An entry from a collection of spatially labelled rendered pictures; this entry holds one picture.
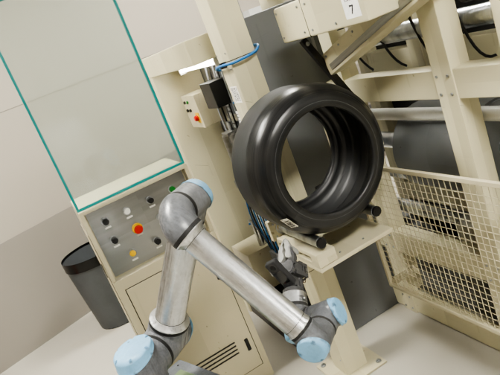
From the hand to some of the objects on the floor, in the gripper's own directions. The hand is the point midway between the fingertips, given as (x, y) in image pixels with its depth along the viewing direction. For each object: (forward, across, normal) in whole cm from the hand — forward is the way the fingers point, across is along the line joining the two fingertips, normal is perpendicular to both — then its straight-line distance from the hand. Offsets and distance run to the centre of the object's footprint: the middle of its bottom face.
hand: (283, 241), depth 194 cm
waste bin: (+80, -256, -83) cm, 281 cm away
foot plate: (-12, -54, -103) cm, 117 cm away
